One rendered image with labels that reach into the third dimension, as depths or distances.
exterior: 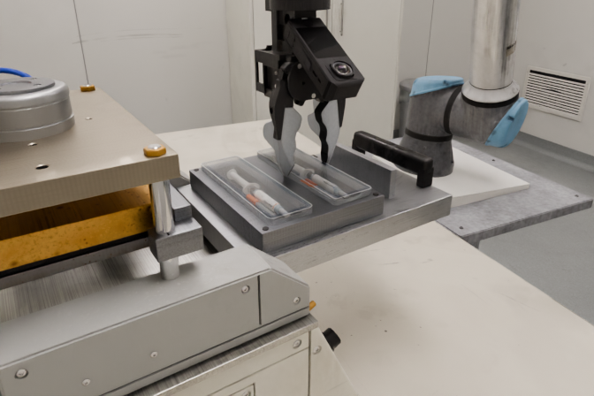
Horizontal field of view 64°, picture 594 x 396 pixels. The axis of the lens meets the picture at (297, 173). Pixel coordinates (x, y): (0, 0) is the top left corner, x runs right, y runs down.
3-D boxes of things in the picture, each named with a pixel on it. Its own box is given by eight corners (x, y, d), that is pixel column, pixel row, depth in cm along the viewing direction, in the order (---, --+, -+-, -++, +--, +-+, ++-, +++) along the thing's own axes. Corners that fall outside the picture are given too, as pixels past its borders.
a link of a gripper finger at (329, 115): (321, 147, 68) (309, 87, 63) (347, 159, 63) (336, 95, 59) (304, 156, 67) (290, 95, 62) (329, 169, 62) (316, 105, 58)
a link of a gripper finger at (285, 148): (269, 164, 64) (281, 97, 61) (292, 178, 59) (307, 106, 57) (248, 163, 62) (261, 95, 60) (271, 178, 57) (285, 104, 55)
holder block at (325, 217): (262, 255, 48) (262, 232, 47) (190, 186, 64) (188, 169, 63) (383, 213, 56) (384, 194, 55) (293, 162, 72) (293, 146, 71)
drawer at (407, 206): (253, 296, 48) (250, 230, 45) (178, 212, 65) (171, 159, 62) (449, 220, 63) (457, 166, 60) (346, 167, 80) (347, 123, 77)
